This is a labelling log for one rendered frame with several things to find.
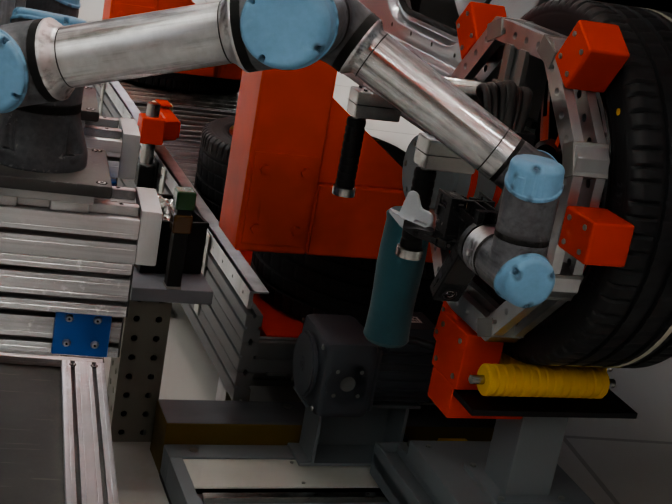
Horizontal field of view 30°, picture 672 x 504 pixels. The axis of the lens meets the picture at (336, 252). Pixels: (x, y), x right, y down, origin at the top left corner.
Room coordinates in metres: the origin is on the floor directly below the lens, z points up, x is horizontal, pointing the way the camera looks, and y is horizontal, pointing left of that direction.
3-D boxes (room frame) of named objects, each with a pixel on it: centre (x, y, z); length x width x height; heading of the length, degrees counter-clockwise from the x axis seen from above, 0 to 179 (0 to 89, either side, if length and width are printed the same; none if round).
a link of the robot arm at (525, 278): (1.63, -0.24, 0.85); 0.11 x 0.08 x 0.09; 21
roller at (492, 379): (2.12, -0.41, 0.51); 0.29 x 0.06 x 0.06; 111
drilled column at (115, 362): (2.64, 0.40, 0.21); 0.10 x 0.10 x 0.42; 21
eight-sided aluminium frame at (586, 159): (2.19, -0.27, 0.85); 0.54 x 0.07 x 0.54; 21
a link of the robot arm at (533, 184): (1.65, -0.24, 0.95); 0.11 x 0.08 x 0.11; 171
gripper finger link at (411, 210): (1.85, -0.10, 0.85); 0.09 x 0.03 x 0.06; 53
